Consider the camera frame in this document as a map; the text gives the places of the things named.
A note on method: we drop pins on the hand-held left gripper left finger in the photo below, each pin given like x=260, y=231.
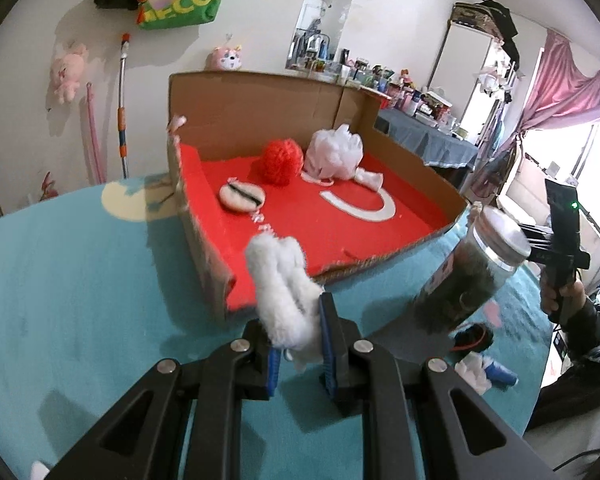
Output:
x=274, y=375

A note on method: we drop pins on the person's right forearm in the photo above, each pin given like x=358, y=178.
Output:
x=580, y=360

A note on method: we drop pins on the black clothing pile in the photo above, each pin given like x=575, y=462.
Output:
x=500, y=15

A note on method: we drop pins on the white wardrobe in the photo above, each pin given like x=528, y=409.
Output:
x=460, y=65

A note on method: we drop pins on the white fluffy hair clip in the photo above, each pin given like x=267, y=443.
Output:
x=280, y=290

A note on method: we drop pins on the row of cosmetic bottles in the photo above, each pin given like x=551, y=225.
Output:
x=410, y=95

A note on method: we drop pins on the blue and white cloth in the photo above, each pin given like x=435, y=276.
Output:
x=497, y=372

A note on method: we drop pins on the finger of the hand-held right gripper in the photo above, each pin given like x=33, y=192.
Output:
x=539, y=232
x=537, y=253

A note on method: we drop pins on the cardboard box red inside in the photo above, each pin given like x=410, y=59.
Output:
x=330, y=220

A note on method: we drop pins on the black scrunchie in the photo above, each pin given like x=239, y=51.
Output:
x=472, y=337

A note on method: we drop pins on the pink bunny plush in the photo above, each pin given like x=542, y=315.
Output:
x=67, y=72

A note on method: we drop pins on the white mesh bath loofah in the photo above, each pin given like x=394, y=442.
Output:
x=332, y=152

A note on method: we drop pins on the pink curtain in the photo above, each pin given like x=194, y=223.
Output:
x=565, y=85

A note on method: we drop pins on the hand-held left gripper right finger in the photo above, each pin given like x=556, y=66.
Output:
x=327, y=350

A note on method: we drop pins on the wall mirror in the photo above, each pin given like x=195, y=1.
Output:
x=330, y=20

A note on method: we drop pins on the patterned suitcase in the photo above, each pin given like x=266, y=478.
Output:
x=472, y=17

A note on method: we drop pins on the pink cat plush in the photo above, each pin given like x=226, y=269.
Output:
x=225, y=59

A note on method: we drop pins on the person's right hand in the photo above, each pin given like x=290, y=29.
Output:
x=575, y=297

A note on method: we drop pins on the mop pole with orange grips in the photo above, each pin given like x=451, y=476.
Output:
x=122, y=120

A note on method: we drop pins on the orange-red foam net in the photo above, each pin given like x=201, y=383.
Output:
x=280, y=160

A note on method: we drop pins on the large glass jar metal lid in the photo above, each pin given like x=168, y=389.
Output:
x=460, y=280

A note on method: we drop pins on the beige powder puff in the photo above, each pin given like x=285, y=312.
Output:
x=240, y=200

